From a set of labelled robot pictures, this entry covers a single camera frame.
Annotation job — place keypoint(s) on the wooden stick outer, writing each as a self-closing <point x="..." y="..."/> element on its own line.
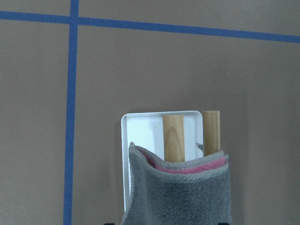
<point x="211" y="132"/>

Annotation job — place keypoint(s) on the wooden stick near tray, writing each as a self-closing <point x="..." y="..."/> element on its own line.
<point x="173" y="131"/>

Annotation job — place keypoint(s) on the white rectangular tray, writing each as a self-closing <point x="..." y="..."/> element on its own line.
<point x="145" y="129"/>

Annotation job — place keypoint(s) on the grey microfibre cloth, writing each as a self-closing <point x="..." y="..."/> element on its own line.
<point x="195" y="192"/>

